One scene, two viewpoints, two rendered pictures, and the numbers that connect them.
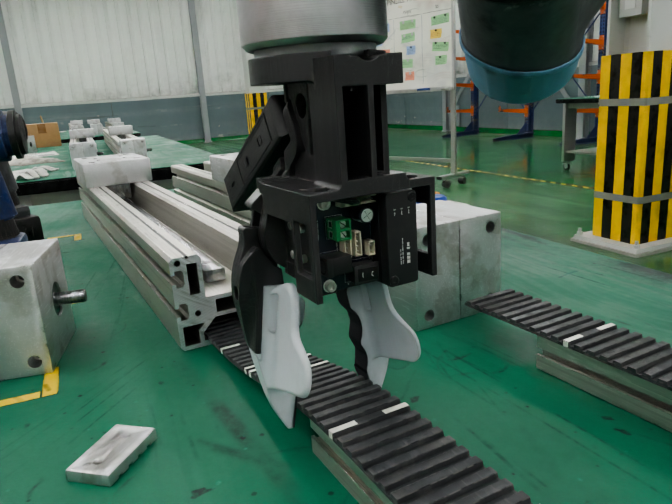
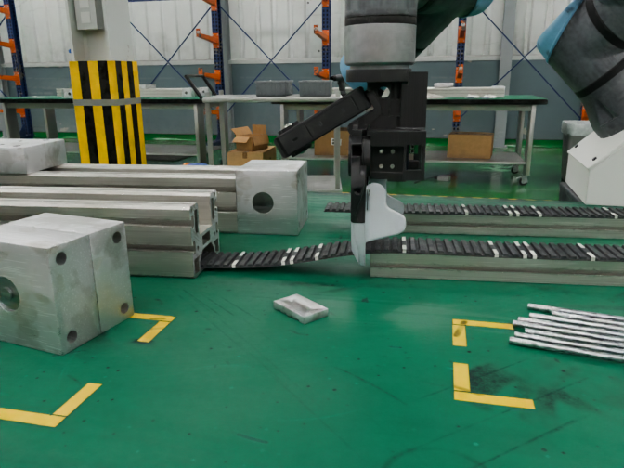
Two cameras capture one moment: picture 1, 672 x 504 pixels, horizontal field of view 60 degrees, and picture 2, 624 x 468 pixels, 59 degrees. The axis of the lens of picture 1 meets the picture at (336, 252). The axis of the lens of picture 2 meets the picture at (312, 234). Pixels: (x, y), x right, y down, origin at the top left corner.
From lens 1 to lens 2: 0.55 m
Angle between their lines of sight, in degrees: 52
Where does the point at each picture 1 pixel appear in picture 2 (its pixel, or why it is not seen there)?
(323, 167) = (409, 120)
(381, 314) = not seen: hidden behind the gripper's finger
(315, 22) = (411, 56)
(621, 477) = not seen: hidden behind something
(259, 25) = (392, 54)
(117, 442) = (296, 303)
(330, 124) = (420, 100)
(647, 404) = (436, 226)
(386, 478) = (448, 250)
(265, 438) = (342, 281)
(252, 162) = (329, 123)
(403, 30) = not seen: outside the picture
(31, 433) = (223, 328)
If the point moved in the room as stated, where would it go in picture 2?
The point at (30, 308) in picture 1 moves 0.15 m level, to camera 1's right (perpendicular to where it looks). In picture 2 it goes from (123, 260) to (233, 225)
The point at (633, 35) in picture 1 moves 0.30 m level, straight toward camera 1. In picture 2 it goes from (91, 45) to (97, 43)
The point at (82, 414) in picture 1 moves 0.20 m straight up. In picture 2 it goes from (227, 313) to (214, 105)
